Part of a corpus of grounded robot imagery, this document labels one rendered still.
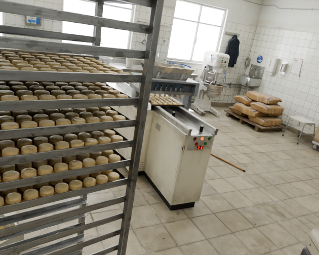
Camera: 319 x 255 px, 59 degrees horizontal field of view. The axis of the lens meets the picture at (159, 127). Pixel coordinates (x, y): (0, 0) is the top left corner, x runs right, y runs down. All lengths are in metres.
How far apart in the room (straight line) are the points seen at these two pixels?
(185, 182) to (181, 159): 0.28
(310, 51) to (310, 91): 0.82
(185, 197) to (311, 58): 4.71
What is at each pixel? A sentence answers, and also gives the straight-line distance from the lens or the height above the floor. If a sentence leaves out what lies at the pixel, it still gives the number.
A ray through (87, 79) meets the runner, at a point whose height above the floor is 1.50.
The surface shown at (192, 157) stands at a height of 0.61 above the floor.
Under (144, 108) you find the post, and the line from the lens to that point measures 1.10.
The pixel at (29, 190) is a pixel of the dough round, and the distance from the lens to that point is 1.17.
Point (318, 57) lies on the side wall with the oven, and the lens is 6.72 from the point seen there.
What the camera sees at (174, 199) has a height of 0.16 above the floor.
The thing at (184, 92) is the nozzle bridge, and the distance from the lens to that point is 3.26.
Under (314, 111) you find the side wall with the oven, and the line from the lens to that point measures 6.64.
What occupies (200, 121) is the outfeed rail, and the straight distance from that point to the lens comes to 2.86.
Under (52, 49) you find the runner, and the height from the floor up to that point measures 1.58.
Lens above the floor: 1.69
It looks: 19 degrees down
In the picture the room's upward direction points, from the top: 10 degrees clockwise
